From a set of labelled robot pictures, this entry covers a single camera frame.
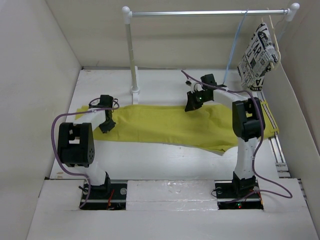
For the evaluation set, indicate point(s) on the blue transparent plastic hanger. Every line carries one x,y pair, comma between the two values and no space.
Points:
233,47

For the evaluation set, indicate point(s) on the aluminium side rail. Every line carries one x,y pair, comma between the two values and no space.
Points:
272,132

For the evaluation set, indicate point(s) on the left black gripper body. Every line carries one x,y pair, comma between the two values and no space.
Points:
106,126

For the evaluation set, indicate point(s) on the yellow trousers with striped trim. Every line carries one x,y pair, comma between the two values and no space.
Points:
209,128

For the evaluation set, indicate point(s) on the newspaper print garment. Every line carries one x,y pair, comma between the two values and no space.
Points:
249,81

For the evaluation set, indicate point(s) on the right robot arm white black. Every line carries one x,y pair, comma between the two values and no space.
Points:
247,124

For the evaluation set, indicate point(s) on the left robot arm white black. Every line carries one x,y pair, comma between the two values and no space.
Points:
76,148

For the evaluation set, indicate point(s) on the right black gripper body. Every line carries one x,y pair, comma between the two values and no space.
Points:
198,98

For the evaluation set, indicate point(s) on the white clothes rack metal rail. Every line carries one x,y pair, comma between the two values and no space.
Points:
288,13

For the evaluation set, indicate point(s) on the cream wooden hanger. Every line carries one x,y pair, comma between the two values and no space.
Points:
275,42

